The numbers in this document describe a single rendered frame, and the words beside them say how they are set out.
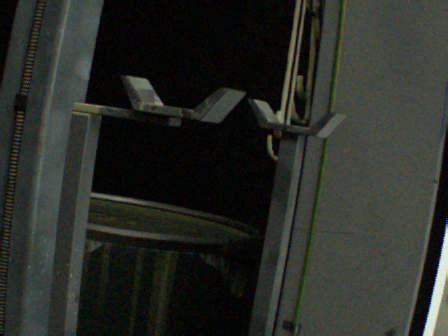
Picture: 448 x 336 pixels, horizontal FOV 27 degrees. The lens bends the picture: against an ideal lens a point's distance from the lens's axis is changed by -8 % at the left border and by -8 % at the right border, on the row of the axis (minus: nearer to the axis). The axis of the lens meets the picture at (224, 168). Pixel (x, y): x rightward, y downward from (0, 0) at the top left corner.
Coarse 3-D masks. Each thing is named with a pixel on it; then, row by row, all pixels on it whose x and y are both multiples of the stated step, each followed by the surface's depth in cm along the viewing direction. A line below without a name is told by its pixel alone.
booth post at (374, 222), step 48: (336, 0) 118; (384, 0) 115; (432, 0) 112; (384, 48) 115; (432, 48) 112; (336, 96) 118; (384, 96) 115; (432, 96) 112; (336, 144) 118; (384, 144) 115; (432, 144) 112; (336, 192) 117; (384, 192) 115; (432, 192) 112; (336, 240) 117; (384, 240) 115; (288, 288) 120; (336, 288) 117; (384, 288) 114
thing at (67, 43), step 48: (48, 0) 76; (96, 0) 79; (48, 48) 76; (0, 96) 78; (48, 96) 76; (0, 144) 78; (48, 144) 77; (0, 192) 78; (48, 192) 78; (0, 240) 78; (48, 240) 78; (0, 288) 78; (48, 288) 79
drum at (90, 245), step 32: (96, 224) 165; (224, 224) 210; (96, 256) 165; (128, 256) 166; (160, 256) 168; (192, 256) 171; (224, 256) 176; (96, 288) 166; (128, 288) 166; (160, 288) 168; (192, 288) 171; (224, 288) 177; (96, 320) 166; (128, 320) 167; (160, 320) 169; (192, 320) 172; (224, 320) 179
